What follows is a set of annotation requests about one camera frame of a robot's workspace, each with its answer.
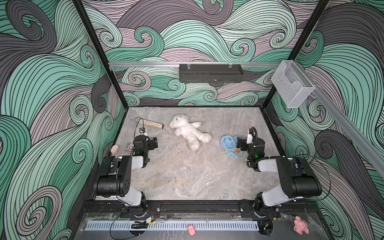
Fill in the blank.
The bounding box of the light blue fleece hoodie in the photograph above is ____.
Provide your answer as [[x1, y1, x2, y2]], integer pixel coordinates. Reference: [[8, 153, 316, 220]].
[[220, 135, 244, 159]]

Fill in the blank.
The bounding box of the white teddy bear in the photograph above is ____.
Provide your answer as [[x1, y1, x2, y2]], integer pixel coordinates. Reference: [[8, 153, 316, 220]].
[[170, 114, 212, 151]]

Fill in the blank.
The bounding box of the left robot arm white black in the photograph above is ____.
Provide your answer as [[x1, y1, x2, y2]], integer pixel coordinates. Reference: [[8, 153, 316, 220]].
[[94, 135, 158, 211]]

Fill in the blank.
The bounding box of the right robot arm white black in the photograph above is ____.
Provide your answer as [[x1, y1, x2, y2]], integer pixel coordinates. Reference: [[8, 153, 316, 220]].
[[237, 138, 323, 215]]

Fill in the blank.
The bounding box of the small colourful card pack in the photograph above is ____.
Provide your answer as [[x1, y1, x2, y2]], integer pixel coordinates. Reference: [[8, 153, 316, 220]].
[[124, 142, 135, 152]]

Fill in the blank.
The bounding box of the glass tube with sprinkles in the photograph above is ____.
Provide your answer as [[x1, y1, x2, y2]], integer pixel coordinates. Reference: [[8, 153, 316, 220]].
[[135, 118, 164, 129]]

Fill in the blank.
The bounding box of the pink round ball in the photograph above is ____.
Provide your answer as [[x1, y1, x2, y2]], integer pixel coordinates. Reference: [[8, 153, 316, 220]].
[[111, 145, 120, 155]]

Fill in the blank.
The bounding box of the pink plush pig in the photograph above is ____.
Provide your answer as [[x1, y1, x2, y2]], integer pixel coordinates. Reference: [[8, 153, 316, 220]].
[[294, 216, 310, 235]]

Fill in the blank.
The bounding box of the small pink toy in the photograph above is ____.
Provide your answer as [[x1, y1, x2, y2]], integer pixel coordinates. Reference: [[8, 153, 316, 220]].
[[187, 225, 196, 237]]

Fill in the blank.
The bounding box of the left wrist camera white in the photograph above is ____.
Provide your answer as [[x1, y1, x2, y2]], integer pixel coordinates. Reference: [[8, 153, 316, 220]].
[[139, 128, 147, 136]]

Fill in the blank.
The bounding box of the left camera black cable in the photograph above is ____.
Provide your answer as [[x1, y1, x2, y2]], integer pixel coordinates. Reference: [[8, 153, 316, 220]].
[[133, 118, 145, 142]]

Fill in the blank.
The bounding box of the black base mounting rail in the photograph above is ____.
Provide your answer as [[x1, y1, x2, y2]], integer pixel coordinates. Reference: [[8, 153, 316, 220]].
[[82, 199, 301, 215]]

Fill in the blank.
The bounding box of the clear plastic wall bin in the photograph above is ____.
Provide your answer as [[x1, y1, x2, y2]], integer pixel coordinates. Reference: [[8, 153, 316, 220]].
[[271, 60, 315, 109]]

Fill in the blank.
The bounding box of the aluminium rail back wall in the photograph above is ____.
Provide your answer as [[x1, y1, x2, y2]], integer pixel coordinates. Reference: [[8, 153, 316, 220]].
[[108, 61, 281, 69]]

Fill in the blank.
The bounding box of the aluminium rail wall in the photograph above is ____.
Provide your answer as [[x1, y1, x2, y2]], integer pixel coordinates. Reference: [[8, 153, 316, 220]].
[[299, 65, 384, 176], [108, 61, 281, 69]]

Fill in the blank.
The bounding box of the white slotted cable duct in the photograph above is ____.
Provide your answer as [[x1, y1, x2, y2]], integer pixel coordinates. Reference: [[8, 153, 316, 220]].
[[85, 220, 259, 231]]

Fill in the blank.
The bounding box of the black wall tray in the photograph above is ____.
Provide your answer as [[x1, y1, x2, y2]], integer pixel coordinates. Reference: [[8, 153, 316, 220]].
[[179, 64, 244, 84]]

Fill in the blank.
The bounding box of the aluminium rail right wall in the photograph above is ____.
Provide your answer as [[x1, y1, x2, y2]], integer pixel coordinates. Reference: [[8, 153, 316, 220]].
[[299, 65, 384, 176]]

